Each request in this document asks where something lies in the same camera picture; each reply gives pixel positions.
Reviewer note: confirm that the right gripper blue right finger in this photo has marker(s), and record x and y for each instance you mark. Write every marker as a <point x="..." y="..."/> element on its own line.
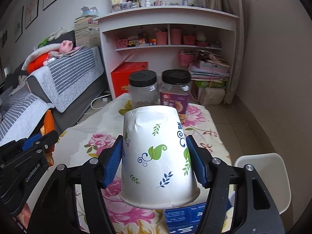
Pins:
<point x="200" y="160"/>

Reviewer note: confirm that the purple label nut jar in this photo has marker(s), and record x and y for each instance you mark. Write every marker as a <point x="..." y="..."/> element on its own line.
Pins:
<point x="175" y="91"/>

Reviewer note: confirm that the white plastic trash bin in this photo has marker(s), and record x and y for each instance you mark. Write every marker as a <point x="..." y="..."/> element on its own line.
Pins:
<point x="273" y="172"/>

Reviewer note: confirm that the orange cushion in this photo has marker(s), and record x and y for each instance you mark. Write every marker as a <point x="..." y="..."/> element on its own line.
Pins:
<point x="39" y="62"/>

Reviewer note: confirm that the tall book stack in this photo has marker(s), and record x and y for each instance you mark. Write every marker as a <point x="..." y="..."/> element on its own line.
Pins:
<point x="86" y="32"/>

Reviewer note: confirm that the striped quilted sofa cover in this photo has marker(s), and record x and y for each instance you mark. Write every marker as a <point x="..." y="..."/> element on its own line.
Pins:
<point x="63" y="80"/>

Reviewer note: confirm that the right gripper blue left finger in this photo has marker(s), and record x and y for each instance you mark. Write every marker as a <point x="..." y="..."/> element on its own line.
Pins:
<point x="111" y="161"/>

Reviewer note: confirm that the pink pen holder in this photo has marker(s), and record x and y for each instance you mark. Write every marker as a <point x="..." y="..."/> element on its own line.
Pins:
<point x="175" y="36"/>
<point x="161" y="38"/>

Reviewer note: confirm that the white bookshelf unit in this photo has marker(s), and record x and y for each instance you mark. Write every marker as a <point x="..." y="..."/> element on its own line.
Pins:
<point x="129" y="35"/>

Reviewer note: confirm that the beige curtain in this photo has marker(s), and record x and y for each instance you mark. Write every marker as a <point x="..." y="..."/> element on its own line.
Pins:
<point x="238" y="8"/>

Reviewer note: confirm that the red gift box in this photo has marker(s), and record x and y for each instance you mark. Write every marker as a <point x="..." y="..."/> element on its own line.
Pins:
<point x="128" y="77"/>

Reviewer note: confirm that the pink hanging basket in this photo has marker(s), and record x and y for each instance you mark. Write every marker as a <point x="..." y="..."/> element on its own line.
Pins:
<point x="186" y="58"/>

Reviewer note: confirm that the green tissue box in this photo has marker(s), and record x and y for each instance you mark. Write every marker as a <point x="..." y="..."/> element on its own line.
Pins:
<point x="210" y="84"/>

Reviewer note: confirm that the blue cardboard box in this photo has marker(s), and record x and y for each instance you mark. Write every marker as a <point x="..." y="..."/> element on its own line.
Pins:
<point x="186" y="219"/>

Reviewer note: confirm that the floral paper cup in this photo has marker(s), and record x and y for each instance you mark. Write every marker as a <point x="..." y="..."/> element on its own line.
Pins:
<point x="156" y="169"/>

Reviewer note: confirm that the grey sofa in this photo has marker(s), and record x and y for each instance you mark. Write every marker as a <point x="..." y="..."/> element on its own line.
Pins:
<point x="22" y="112"/>

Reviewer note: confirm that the clear jar black lid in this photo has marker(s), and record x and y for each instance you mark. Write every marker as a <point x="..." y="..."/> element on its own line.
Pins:
<point x="143" y="88"/>

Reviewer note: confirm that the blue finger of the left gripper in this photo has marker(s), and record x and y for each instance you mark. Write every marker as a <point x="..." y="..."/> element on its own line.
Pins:
<point x="28" y="143"/>

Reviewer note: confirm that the pink plush toy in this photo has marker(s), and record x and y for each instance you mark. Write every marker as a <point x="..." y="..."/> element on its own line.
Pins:
<point x="66" y="46"/>

